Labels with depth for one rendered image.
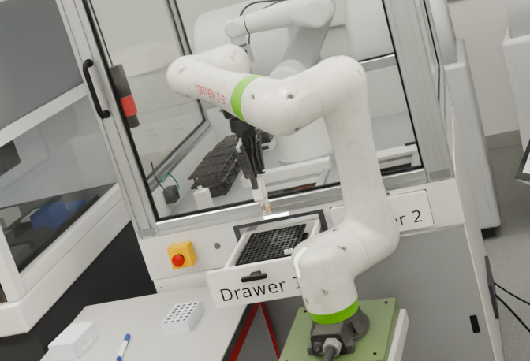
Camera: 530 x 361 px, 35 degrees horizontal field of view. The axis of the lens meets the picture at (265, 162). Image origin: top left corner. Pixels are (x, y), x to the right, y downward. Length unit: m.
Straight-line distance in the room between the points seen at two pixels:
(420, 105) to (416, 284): 0.57
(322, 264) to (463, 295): 0.78
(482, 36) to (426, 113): 3.18
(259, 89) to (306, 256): 0.41
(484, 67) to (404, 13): 3.28
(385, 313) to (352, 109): 0.54
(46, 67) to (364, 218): 1.54
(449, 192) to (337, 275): 0.64
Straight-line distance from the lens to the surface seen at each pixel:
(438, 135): 2.44
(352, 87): 1.86
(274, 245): 2.44
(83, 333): 2.55
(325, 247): 1.95
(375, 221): 2.01
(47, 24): 3.23
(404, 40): 2.37
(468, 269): 2.59
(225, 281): 2.31
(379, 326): 2.07
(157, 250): 2.72
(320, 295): 1.97
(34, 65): 3.07
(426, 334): 2.69
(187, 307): 2.50
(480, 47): 5.59
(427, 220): 2.50
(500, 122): 5.71
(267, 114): 1.78
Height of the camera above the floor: 1.75
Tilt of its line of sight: 15 degrees down
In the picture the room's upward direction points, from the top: 16 degrees counter-clockwise
